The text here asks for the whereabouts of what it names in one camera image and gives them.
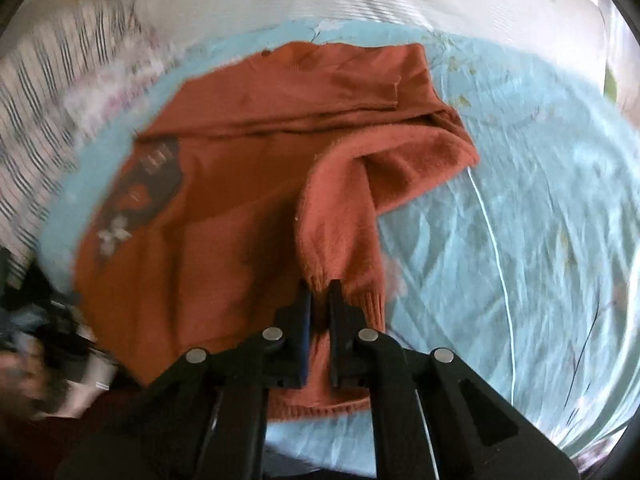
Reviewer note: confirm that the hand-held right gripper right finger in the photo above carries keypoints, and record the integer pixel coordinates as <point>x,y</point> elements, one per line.
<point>338,335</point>

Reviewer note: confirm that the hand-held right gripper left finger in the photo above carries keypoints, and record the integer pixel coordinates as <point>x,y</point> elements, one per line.
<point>303,332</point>

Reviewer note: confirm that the orange knitted sweater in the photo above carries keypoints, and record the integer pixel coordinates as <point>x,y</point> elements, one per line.
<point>225,200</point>

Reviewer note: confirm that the light blue bed sheet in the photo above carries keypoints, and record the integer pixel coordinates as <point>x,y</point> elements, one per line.
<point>500,240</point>

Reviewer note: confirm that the black white striped cloth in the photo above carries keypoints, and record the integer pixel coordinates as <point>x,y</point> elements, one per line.
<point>45,125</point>

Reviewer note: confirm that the floral white cloth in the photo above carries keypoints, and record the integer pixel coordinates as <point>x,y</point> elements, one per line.
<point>112,87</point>

